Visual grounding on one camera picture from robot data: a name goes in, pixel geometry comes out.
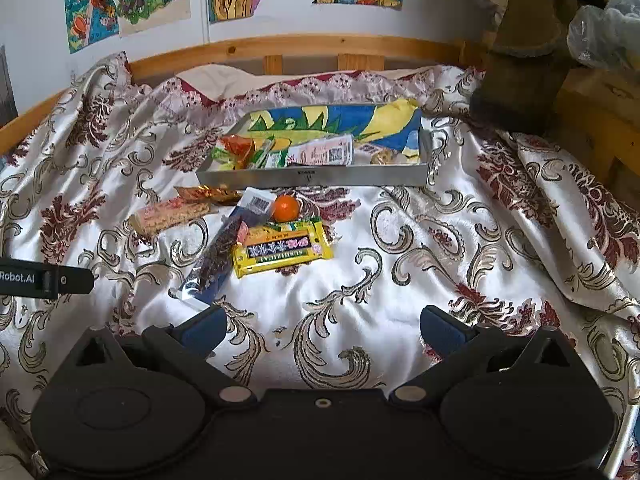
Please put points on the pink cracker packet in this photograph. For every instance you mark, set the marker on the pink cracker packet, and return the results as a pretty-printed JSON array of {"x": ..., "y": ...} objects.
[{"x": 170, "y": 215}]

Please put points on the white wall pipe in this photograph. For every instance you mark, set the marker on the white wall pipe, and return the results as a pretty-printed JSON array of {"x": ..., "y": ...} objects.
[{"x": 206, "y": 10}]

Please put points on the clear nut bar packet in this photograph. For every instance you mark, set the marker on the clear nut bar packet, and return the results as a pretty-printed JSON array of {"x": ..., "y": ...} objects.
[{"x": 385, "y": 156}]

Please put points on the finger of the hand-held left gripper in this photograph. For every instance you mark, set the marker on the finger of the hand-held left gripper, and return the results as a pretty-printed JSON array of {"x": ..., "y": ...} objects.
[{"x": 72, "y": 280}]

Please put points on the yellow snack packet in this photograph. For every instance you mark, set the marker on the yellow snack packet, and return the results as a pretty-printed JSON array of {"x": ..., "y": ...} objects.
[{"x": 280, "y": 250}]

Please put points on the grey panel door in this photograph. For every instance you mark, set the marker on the grey panel door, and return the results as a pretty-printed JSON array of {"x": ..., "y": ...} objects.
[{"x": 6, "y": 85}]

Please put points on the metal tray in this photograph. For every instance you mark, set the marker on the metal tray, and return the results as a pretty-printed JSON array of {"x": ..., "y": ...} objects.
[{"x": 350, "y": 176}]

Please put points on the orange tangerine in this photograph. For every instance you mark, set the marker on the orange tangerine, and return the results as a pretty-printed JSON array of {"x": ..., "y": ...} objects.
[{"x": 286, "y": 208}]

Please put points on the white pink label packet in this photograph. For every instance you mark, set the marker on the white pink label packet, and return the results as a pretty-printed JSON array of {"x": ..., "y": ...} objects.
[{"x": 320, "y": 152}]

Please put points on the red-haired girl wall poster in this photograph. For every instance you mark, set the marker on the red-haired girl wall poster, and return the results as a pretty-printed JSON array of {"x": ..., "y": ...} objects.
[{"x": 90, "y": 5}]

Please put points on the floral satin blanket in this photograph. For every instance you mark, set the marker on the floral satin blanket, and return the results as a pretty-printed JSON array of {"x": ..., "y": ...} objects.
[{"x": 400, "y": 285}]

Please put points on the wooden bed frame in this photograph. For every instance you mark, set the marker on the wooden bed frame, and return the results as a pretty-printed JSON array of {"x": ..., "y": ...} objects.
[{"x": 300, "y": 45}]

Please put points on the raw wooden frame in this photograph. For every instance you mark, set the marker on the raw wooden frame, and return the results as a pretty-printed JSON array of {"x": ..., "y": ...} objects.
[{"x": 600, "y": 110}]

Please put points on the orange crinkled snack packet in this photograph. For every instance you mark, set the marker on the orange crinkled snack packet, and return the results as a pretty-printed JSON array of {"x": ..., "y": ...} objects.
[{"x": 237, "y": 150}]

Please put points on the clear plastic bag of clothes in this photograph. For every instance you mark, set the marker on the clear plastic bag of clothes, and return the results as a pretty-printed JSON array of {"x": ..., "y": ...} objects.
[{"x": 610, "y": 30}]

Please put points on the green corn snack packet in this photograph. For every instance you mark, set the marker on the green corn snack packet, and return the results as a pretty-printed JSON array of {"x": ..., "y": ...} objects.
[{"x": 262, "y": 157}]

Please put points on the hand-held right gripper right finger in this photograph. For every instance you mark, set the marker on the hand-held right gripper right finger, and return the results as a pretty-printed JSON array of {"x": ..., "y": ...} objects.
[{"x": 445, "y": 331}]

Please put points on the long dark blue snack packet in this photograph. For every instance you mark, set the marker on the long dark blue snack packet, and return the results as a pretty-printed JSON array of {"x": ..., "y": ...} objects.
[{"x": 220, "y": 245}]

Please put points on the reddish gold snack packet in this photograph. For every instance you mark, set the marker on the reddish gold snack packet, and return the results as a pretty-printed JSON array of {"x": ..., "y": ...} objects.
[{"x": 205, "y": 195}]

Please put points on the dinosaur drawing tray liner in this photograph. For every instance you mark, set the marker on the dinosaur drawing tray liner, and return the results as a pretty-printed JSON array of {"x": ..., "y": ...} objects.
[{"x": 350, "y": 120}]

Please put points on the white green snack packet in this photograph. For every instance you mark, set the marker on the white green snack packet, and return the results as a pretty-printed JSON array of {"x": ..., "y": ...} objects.
[{"x": 279, "y": 159}]

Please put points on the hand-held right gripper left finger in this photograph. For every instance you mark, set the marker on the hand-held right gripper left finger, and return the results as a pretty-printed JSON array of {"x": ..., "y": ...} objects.
[{"x": 202, "y": 332}]

